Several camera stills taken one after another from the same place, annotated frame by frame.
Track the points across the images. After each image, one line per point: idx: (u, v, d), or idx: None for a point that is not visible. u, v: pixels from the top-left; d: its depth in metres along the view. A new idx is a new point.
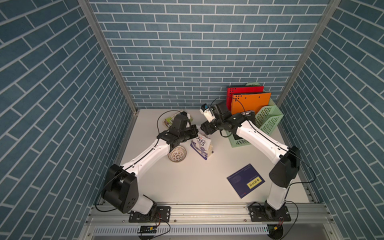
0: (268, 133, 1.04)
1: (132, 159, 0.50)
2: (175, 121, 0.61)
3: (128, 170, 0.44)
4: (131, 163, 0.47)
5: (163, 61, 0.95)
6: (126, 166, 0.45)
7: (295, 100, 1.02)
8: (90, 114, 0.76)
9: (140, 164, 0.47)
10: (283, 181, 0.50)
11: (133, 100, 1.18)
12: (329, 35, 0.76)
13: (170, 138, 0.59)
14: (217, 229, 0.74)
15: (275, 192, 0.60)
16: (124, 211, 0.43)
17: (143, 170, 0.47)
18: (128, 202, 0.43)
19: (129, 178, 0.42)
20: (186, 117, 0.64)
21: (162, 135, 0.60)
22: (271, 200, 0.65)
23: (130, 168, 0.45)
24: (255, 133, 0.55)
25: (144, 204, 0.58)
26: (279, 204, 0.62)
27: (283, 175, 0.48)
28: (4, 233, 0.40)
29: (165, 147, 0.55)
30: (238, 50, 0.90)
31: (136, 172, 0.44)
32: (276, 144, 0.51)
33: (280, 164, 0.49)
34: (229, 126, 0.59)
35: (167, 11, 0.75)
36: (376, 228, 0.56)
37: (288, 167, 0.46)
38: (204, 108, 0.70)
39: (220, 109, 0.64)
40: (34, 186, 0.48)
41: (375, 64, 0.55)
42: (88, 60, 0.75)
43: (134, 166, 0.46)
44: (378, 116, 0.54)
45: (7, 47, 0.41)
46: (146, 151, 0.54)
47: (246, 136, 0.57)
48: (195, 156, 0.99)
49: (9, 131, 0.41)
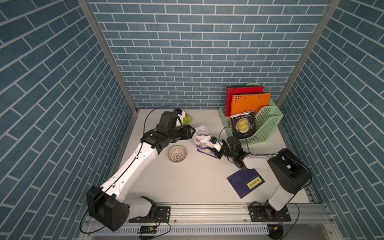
0: (268, 133, 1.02)
1: (113, 176, 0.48)
2: (165, 120, 0.56)
3: (108, 192, 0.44)
4: (112, 182, 0.42)
5: (163, 61, 0.95)
6: (105, 187, 0.41)
7: (295, 100, 1.02)
8: (90, 114, 0.76)
9: (121, 182, 0.42)
10: (293, 186, 0.48)
11: (133, 100, 1.18)
12: (329, 35, 0.76)
13: (156, 140, 0.52)
14: (217, 229, 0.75)
15: (282, 194, 0.58)
16: (116, 229, 0.42)
17: (127, 186, 0.42)
18: (116, 221, 0.40)
19: (110, 202, 0.38)
20: (176, 115, 0.57)
21: (146, 136, 0.53)
22: (273, 200, 0.65)
23: (110, 189, 0.40)
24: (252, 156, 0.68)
25: (141, 208, 0.58)
26: (281, 206, 0.62)
27: (287, 179, 0.49)
28: (4, 233, 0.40)
29: (150, 152, 0.49)
30: (238, 50, 0.90)
31: (117, 192, 0.40)
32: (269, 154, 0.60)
33: (274, 166, 0.52)
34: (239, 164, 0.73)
35: (167, 11, 0.75)
36: (376, 228, 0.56)
37: (281, 167, 0.50)
38: (214, 141, 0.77)
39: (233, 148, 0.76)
40: (34, 186, 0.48)
41: (375, 64, 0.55)
42: (89, 60, 0.75)
43: (114, 185, 0.41)
44: (379, 117, 0.54)
45: (7, 47, 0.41)
46: (130, 163, 0.46)
47: (249, 164, 0.68)
48: (195, 157, 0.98)
49: (9, 131, 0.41)
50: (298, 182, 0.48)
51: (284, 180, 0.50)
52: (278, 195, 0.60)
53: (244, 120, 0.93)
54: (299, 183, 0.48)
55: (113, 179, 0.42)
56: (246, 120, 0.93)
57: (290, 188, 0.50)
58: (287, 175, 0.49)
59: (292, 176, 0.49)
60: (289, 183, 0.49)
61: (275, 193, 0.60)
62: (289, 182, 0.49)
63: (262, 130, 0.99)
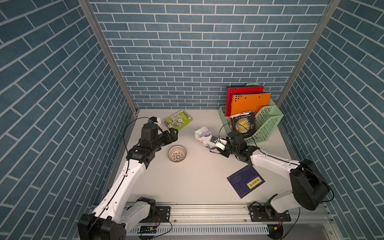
0: (268, 133, 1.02)
1: (104, 199, 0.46)
2: (145, 132, 0.56)
3: (103, 215, 0.39)
4: (104, 205, 0.40)
5: (163, 61, 0.95)
6: (98, 212, 0.39)
7: (295, 100, 1.02)
8: (90, 114, 0.76)
9: (114, 202, 0.41)
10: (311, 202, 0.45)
11: (133, 100, 1.18)
12: (329, 35, 0.76)
13: (143, 154, 0.52)
14: (217, 229, 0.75)
15: (288, 201, 0.56)
16: None
17: (121, 204, 0.42)
18: None
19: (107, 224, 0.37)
20: (155, 125, 0.57)
21: (132, 152, 0.53)
22: (275, 203, 0.64)
23: (104, 212, 0.39)
24: (266, 157, 0.59)
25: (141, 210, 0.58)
26: (283, 209, 0.61)
27: (305, 194, 0.45)
28: (4, 233, 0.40)
29: (138, 168, 0.49)
30: (238, 50, 0.90)
31: (112, 213, 0.39)
32: (286, 161, 0.53)
33: (295, 179, 0.46)
34: (243, 158, 0.67)
35: (167, 11, 0.75)
36: (376, 228, 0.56)
37: (303, 181, 0.45)
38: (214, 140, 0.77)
39: (235, 140, 0.71)
40: (34, 186, 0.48)
41: (375, 64, 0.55)
42: (88, 60, 0.75)
43: (108, 208, 0.40)
44: (379, 116, 0.54)
45: (7, 47, 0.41)
46: (119, 182, 0.45)
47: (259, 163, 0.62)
48: (195, 157, 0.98)
49: (9, 131, 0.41)
50: (316, 197, 0.45)
51: (302, 195, 0.46)
52: (283, 202, 0.59)
53: (244, 120, 0.93)
54: (318, 199, 0.44)
55: (105, 202, 0.41)
56: (246, 120, 0.93)
57: (307, 204, 0.46)
58: (308, 190, 0.44)
59: (311, 190, 0.45)
60: (307, 200, 0.45)
61: (281, 199, 0.61)
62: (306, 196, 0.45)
63: (262, 130, 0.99)
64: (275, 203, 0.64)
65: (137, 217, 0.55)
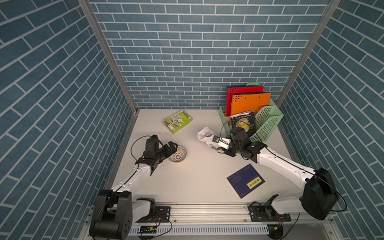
0: (268, 133, 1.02)
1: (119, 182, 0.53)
2: (149, 145, 0.67)
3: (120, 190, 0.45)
4: (121, 183, 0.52)
5: (163, 61, 0.95)
6: (116, 187, 0.46)
7: (295, 100, 1.02)
8: (90, 114, 0.76)
9: (129, 183, 0.48)
10: (321, 213, 0.43)
11: (133, 100, 1.18)
12: (329, 35, 0.76)
13: (149, 162, 0.63)
14: (217, 229, 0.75)
15: (291, 204, 0.56)
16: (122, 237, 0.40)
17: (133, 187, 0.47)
18: (125, 224, 0.40)
19: (124, 196, 0.42)
20: (156, 139, 0.70)
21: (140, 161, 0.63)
22: (277, 204, 0.63)
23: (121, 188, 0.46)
24: (275, 158, 0.54)
25: (142, 209, 0.58)
26: (284, 210, 0.61)
27: (317, 205, 0.43)
28: (4, 233, 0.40)
29: (146, 168, 0.58)
30: (238, 50, 0.90)
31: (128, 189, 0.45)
32: (300, 168, 0.49)
33: (310, 190, 0.43)
34: (249, 154, 0.61)
35: (167, 11, 0.75)
36: (376, 228, 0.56)
37: (319, 193, 0.42)
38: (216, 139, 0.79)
39: (239, 136, 0.66)
40: (34, 186, 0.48)
41: (375, 64, 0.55)
42: (88, 60, 0.75)
43: (124, 185, 0.47)
44: (378, 116, 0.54)
45: (7, 47, 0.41)
46: (131, 173, 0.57)
47: (268, 163, 0.57)
48: (195, 157, 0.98)
49: (9, 131, 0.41)
50: (326, 207, 0.42)
51: (312, 205, 0.45)
52: (286, 204, 0.59)
53: (244, 120, 0.93)
54: (327, 209, 0.43)
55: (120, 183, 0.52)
56: (246, 120, 0.93)
57: (317, 213, 0.45)
58: (321, 202, 0.42)
59: (324, 202, 0.42)
60: (317, 210, 0.44)
61: (283, 201, 0.61)
62: (317, 206, 0.43)
63: (262, 130, 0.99)
64: (277, 204, 0.64)
65: (138, 214, 0.55)
